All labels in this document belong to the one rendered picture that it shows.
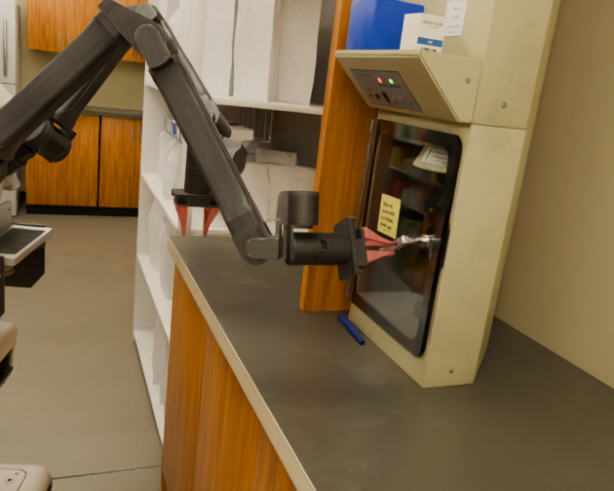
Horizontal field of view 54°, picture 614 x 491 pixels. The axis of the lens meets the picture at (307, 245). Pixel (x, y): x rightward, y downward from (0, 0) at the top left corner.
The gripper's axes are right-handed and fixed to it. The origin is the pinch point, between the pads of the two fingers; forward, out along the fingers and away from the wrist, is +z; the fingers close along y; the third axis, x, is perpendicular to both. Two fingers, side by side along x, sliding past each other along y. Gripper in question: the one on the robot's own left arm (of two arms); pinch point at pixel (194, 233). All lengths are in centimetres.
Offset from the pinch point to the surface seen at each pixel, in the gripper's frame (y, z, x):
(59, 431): -27, 109, 100
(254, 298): 15.4, 15.5, -0.5
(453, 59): 28, -41, -46
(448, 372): 38, 13, -46
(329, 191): 27.0, -12.5, -9.2
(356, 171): 32.7, -17.2, -9.2
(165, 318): 11, 59, 93
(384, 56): 22, -40, -35
